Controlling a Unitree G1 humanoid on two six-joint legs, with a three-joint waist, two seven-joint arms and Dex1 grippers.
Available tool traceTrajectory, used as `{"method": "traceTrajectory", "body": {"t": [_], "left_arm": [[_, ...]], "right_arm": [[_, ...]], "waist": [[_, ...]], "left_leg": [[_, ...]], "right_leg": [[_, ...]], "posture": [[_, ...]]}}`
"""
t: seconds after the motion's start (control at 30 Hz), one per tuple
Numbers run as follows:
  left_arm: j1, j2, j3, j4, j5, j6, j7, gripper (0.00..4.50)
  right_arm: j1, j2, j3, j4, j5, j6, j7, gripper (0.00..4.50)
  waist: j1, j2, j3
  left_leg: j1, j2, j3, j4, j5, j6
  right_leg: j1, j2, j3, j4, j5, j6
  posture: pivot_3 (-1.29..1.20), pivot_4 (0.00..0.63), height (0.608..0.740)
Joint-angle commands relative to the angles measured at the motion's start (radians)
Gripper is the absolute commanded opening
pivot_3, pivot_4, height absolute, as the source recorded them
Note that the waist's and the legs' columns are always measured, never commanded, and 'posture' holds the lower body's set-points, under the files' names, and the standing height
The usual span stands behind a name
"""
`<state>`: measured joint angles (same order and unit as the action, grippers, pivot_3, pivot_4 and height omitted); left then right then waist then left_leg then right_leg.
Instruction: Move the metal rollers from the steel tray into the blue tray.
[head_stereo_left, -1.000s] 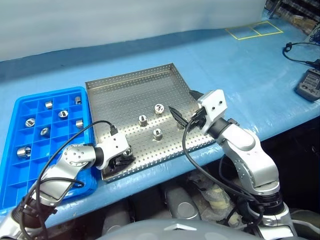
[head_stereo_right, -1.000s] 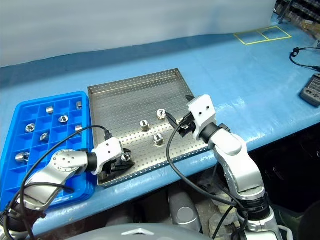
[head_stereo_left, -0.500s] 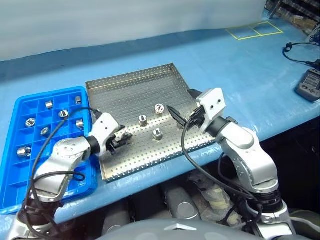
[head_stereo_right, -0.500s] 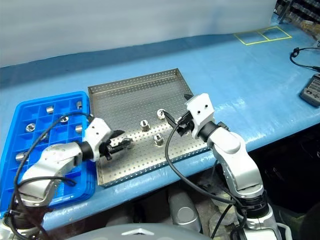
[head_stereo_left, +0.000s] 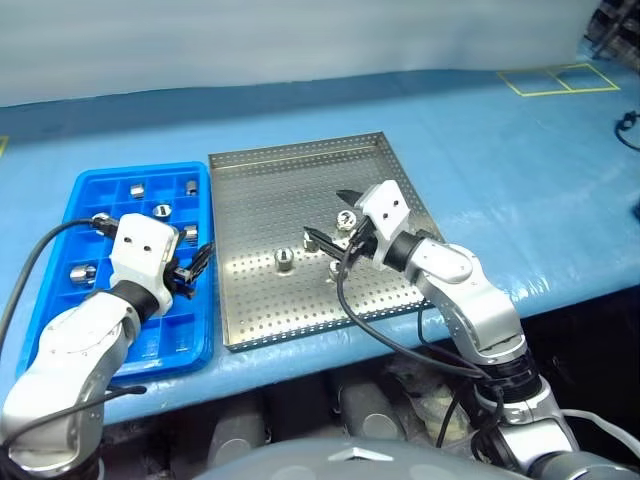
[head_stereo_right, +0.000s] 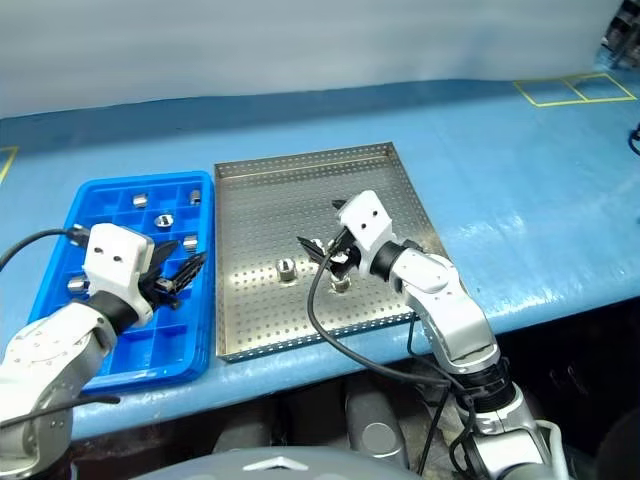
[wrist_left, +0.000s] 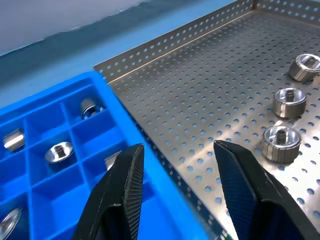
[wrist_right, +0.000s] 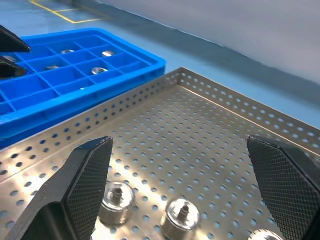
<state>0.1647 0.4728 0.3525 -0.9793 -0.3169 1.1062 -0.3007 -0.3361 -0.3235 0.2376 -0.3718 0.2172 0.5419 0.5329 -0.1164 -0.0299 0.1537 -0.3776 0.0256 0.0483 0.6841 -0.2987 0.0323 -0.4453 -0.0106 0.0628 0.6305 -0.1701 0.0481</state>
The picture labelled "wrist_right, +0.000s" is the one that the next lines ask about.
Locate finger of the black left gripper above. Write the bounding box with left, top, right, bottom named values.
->
left=0, top=56, right=29, bottom=80
left=0, top=24, right=32, bottom=54

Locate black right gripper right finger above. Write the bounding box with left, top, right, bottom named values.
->
left=245, top=134, right=320, bottom=240

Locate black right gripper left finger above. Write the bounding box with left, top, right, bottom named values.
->
left=4, top=135, right=114, bottom=240

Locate blue plastic compartment tray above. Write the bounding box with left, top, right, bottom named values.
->
left=0, top=26, right=167, bottom=151

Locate perforated steel tray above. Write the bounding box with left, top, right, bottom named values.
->
left=0, top=66, right=320, bottom=240

